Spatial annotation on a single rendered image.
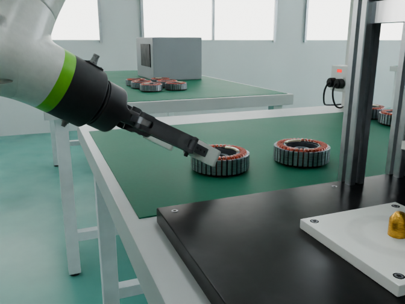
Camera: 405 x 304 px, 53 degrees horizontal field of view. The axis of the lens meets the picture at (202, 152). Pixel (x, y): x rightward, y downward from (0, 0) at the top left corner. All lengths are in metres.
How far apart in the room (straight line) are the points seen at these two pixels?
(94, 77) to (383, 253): 0.42
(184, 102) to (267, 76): 3.87
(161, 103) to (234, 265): 1.34
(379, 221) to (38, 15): 0.49
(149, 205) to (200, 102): 1.18
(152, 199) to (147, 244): 0.14
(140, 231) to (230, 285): 0.19
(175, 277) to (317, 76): 5.63
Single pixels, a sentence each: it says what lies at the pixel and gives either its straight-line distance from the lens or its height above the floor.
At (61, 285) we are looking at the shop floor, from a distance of 1.90.
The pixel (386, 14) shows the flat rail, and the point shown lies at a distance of 0.63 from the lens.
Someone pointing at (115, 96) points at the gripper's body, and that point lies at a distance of 0.62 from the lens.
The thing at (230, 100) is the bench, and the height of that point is 0.73.
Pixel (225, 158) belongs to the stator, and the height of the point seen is 0.78.
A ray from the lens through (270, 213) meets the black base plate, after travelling 0.55.
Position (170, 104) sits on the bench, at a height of 0.73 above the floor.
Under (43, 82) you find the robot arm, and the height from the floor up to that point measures 0.94.
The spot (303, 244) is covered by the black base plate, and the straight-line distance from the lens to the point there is 0.48.
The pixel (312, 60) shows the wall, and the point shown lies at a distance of 5.93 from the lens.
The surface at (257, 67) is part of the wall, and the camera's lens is 5.47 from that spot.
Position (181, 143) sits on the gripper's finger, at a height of 0.84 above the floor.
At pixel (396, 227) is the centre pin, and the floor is 0.79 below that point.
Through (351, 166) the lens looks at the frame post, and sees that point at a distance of 0.67.
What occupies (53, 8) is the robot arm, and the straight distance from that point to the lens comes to 0.61.
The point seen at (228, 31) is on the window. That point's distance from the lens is 5.27.
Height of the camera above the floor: 0.99
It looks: 15 degrees down
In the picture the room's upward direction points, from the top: straight up
